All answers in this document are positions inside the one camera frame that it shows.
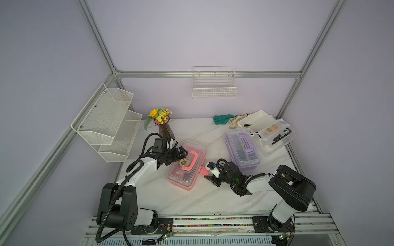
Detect beige work glove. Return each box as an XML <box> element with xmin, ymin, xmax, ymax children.
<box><xmin>228</xmin><ymin>114</ymin><xmax>248</xmax><ymax>129</ymax></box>

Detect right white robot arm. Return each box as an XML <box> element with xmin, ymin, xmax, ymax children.
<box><xmin>199</xmin><ymin>159</ymin><xmax>317</xmax><ymax>236</ymax></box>

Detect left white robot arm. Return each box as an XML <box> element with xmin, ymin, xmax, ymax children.
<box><xmin>95</xmin><ymin>133</ymin><xmax>189</xmax><ymax>245</ymax></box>

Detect white wire wall basket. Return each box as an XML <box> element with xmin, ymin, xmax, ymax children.
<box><xmin>191</xmin><ymin>66</ymin><xmax>238</xmax><ymax>99</ymax></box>

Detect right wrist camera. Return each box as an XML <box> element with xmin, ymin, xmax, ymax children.
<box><xmin>206</xmin><ymin>162</ymin><xmax>221</xmax><ymax>178</ymax></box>

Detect purple toolbox with clear lid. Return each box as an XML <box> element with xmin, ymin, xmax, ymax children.
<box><xmin>225</xmin><ymin>128</ymin><xmax>260</xmax><ymax>171</ymax></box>

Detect white toolbox with clear lid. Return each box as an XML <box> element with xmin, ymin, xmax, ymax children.
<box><xmin>238</xmin><ymin>110</ymin><xmax>295</xmax><ymax>156</ymax></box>

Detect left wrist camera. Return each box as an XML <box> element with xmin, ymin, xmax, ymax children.
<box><xmin>151</xmin><ymin>138</ymin><xmax>170</xmax><ymax>154</ymax></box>

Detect white mesh two-tier shelf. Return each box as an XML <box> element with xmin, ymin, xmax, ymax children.
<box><xmin>71</xmin><ymin>84</ymin><xmax>142</xmax><ymax>163</ymax></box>

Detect glass vase with yellow flowers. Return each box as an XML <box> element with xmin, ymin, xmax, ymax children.
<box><xmin>144</xmin><ymin>108</ymin><xmax>175</xmax><ymax>139</ymax></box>

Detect pink toolbox with clear lid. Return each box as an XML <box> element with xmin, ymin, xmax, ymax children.
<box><xmin>167</xmin><ymin>140</ymin><xmax>207</xmax><ymax>191</ymax></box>

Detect green work glove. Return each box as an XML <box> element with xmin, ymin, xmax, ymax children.
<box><xmin>213</xmin><ymin>114</ymin><xmax>235</xmax><ymax>125</ymax></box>

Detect yellow tape measure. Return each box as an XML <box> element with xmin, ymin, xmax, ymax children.
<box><xmin>179</xmin><ymin>159</ymin><xmax>190</xmax><ymax>168</ymax></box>

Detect black hex key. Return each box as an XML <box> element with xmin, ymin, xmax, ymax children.
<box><xmin>271</xmin><ymin>128</ymin><xmax>292</xmax><ymax>145</ymax></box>

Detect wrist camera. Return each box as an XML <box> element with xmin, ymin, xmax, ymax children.
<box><xmin>151</xmin><ymin>138</ymin><xmax>170</xmax><ymax>154</ymax></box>
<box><xmin>206</xmin><ymin>162</ymin><xmax>221</xmax><ymax>178</ymax></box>

